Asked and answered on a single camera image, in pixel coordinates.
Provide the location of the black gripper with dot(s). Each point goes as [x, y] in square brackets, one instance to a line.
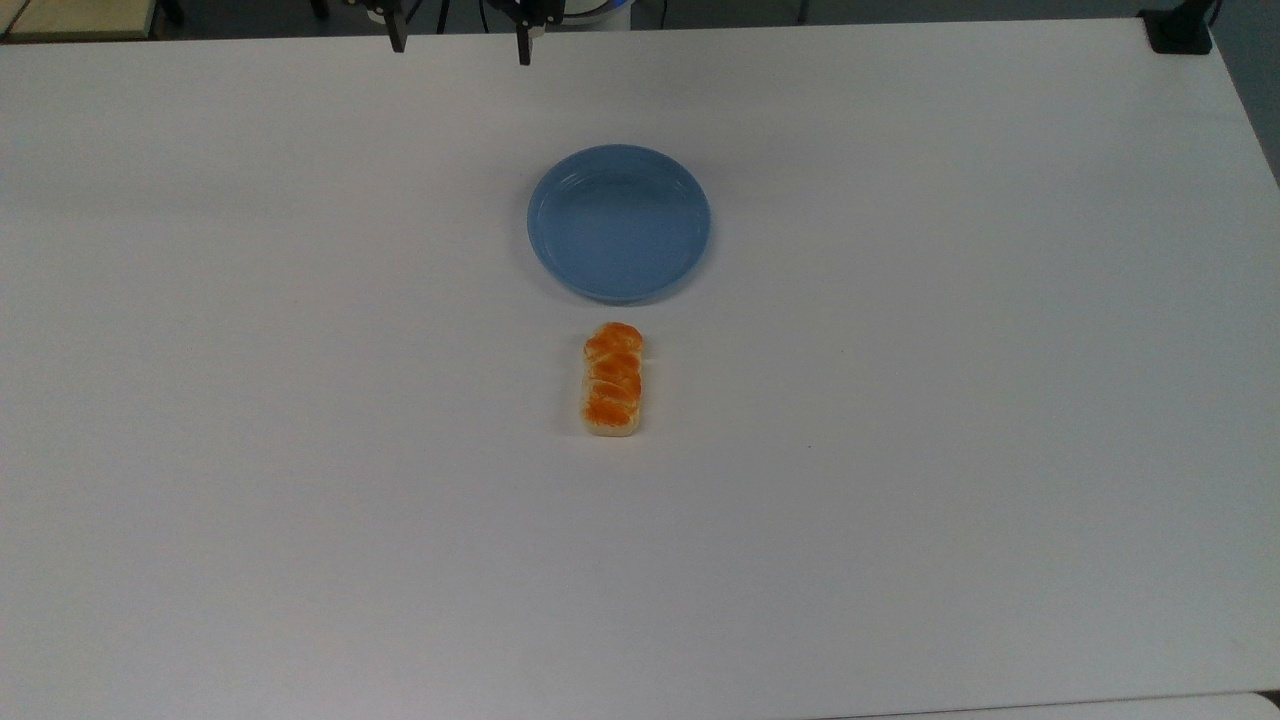
[520, 10]

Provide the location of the black table clamp mount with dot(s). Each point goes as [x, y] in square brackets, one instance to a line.
[1180, 28]

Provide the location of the orange glazed bread loaf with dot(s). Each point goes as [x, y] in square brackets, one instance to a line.
[612, 380]

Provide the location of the light wooden table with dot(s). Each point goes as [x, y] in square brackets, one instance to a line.
[80, 18]

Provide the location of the blue round plate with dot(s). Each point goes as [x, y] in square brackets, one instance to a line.
[619, 223]

